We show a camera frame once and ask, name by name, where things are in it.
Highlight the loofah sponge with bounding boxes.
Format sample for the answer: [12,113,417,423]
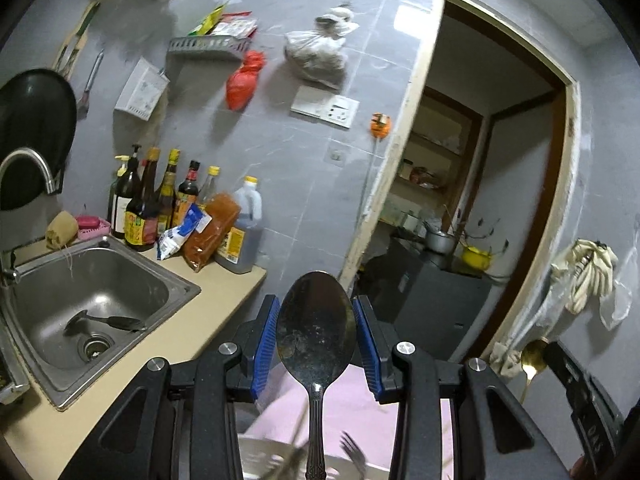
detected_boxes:
[45,211,79,251]

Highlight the white hanging gloves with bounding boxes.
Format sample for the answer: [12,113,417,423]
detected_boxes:
[550,239,620,316]

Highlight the white blue packet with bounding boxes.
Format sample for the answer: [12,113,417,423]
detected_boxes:
[156,207,213,261]

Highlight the white cable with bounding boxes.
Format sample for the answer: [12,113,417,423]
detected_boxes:
[367,137,385,201]

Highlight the orange brown packet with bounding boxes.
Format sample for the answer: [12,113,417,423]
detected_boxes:
[181,192,242,273]

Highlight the dark grey cabinet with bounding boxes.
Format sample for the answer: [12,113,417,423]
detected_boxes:
[357,237,493,361]

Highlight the red white packet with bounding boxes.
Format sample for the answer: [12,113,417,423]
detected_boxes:
[215,12,260,38]

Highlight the pink floral tablecloth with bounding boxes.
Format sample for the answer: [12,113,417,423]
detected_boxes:
[244,364,457,468]

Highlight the grey wall shelf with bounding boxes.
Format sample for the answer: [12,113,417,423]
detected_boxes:
[166,36,246,63]

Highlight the brown cap sauce bottle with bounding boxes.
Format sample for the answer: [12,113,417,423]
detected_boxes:
[125,147,162,252]

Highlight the large steel fork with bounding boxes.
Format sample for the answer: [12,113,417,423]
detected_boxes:
[340,431,370,476]

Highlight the gold spoon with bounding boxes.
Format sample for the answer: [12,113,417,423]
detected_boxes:
[520,338,550,405]

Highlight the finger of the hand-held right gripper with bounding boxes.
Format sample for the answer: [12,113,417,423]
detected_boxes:
[542,340,593,411]

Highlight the steel faucet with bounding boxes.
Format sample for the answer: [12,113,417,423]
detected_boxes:
[0,149,56,286]

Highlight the steel pot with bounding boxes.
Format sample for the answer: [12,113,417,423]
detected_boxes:
[424,227,458,255]

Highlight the empty clear plastic bag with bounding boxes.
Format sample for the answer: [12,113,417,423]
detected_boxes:
[597,280,636,331]

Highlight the steel kitchen sink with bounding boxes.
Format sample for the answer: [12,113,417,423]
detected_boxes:
[0,234,202,408]

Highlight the long clear plastic bag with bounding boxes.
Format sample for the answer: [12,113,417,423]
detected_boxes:
[510,285,566,356]

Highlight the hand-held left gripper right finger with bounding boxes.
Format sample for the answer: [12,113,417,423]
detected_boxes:
[352,295,571,480]

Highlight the white plastic utensil holder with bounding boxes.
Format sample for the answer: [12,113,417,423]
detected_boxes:
[237,432,396,480]

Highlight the large dark liquid jug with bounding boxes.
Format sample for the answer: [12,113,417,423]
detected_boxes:
[215,176,264,275]

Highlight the hanging wooden utensil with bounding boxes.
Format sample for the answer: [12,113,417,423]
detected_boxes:
[52,2,101,73]

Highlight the pink soap dish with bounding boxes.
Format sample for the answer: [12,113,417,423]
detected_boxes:
[75,215,112,240]

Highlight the clear filled plastic bag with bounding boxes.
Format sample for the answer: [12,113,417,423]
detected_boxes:
[284,4,361,83]

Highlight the yellow green packet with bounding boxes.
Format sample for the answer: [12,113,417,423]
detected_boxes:
[190,4,228,36]

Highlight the white paper wall box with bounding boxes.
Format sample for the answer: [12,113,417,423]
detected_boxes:
[114,57,170,122]

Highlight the wooden shelves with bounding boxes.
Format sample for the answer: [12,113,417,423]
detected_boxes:
[385,85,486,221]

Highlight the red plastic bag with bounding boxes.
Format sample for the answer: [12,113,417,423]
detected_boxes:
[226,50,266,111]

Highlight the beige door frame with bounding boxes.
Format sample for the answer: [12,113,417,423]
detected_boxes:
[337,0,583,361]

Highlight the red cap sauce bottle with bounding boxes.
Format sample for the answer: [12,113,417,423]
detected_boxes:
[176,160,202,221]

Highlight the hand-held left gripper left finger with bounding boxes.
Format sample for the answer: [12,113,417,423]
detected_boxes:
[60,295,281,480]

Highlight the yellow cap sauce bottle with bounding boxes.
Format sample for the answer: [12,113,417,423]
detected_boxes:
[157,148,182,238]

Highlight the clear glass bottle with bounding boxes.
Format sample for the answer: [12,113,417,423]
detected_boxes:
[199,166,222,211]

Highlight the white switch panel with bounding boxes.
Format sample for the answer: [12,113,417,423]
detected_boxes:
[290,85,361,128]

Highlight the knotted white cloth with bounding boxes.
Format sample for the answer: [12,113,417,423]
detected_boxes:
[489,335,526,378]

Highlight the yellow container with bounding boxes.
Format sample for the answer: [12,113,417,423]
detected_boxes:
[460,246,493,270]

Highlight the black pan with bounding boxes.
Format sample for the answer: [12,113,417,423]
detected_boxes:
[0,69,78,211]

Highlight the dark pump bottle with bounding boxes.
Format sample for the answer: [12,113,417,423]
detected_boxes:
[107,144,143,240]

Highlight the black spatula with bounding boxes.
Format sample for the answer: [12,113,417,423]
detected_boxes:
[63,309,147,337]

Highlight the steel spoon thin ornate handle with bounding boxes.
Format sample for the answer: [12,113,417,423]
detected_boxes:
[276,270,357,480]

